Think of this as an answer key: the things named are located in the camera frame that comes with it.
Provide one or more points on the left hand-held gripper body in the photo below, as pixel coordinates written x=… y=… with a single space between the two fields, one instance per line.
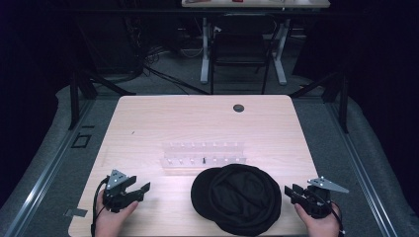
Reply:
x=115 y=197

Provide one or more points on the white-legged desk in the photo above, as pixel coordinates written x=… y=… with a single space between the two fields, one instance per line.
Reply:
x=255 y=3

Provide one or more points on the clear acrylic rack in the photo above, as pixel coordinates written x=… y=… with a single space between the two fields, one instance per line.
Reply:
x=202 y=156

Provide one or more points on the grey tape strip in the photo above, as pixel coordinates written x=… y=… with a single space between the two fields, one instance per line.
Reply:
x=75 y=212

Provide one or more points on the black fabric hat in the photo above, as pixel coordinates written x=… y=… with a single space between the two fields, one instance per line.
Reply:
x=235 y=199

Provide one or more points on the grey table grommet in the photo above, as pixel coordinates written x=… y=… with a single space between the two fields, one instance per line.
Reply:
x=238 y=108

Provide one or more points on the person's left hand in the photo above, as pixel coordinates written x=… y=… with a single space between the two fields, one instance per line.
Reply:
x=110 y=222

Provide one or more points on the black chair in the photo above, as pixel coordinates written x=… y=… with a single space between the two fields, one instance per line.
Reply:
x=242 y=49

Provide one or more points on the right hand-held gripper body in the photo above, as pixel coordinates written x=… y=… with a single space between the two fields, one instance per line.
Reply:
x=316 y=202

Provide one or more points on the black metal stand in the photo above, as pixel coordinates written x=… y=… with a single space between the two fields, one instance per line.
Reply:
x=77 y=95
x=341 y=98

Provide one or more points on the person's right hand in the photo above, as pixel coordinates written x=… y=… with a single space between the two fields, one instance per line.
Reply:
x=318 y=225

